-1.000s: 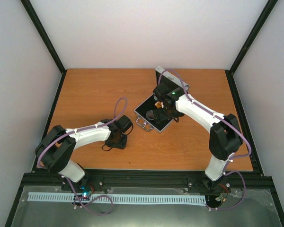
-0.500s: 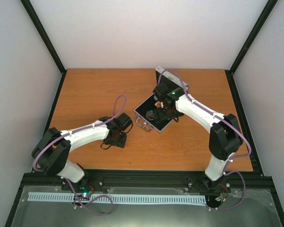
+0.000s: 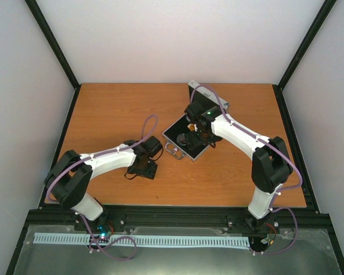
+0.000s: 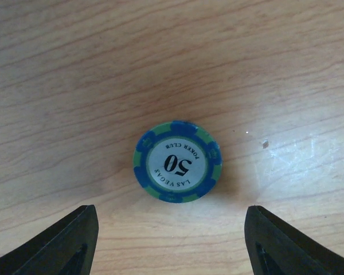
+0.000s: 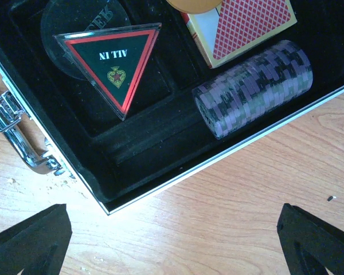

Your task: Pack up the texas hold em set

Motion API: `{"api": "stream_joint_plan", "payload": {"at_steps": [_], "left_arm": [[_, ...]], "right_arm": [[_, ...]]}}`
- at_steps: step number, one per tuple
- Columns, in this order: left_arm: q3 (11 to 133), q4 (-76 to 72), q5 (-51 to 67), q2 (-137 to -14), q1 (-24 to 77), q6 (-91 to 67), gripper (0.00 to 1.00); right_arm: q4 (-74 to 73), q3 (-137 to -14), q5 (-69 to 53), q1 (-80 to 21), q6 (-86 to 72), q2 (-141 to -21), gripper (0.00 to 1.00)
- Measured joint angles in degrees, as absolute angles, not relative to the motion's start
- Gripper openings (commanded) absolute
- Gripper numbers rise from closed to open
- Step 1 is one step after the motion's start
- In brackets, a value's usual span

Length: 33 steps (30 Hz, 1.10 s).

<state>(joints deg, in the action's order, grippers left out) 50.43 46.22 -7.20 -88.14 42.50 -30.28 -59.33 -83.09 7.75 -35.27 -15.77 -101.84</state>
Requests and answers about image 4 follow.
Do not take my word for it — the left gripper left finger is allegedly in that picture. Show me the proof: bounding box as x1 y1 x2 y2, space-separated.
0 205 99 274

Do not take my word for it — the single blue green chip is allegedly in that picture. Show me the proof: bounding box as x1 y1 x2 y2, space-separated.
133 120 223 203

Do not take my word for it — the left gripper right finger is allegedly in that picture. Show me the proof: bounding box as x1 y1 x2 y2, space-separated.
244 206 344 274

